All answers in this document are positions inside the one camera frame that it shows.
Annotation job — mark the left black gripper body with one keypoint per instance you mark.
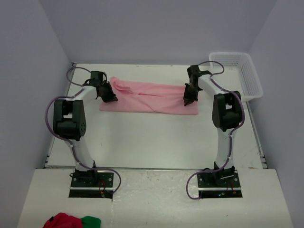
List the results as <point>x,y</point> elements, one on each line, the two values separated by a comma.
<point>102,83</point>

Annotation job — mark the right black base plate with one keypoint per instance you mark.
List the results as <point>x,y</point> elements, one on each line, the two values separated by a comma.
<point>211,187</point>

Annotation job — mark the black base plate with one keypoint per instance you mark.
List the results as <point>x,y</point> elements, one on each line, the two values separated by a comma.
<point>211,187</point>
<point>91,184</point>

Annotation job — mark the red folded t shirt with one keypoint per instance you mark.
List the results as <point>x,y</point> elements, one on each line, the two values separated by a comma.
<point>63,220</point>

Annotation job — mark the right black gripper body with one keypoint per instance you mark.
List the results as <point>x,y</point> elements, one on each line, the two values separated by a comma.
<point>199,89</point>

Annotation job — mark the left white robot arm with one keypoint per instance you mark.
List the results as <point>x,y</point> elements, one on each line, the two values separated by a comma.
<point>69,122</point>

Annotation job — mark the pink t shirt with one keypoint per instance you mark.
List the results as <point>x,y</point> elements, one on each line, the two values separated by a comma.
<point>144,97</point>

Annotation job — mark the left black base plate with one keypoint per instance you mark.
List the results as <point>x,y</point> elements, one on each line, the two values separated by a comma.
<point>91,184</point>

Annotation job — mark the green folded t shirt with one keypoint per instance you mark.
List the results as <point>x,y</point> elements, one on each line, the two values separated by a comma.
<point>91,222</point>

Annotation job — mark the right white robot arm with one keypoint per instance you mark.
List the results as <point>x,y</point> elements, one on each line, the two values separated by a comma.
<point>227,117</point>

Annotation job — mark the white plastic basket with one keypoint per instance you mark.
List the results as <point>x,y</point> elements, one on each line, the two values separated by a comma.
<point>239,74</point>

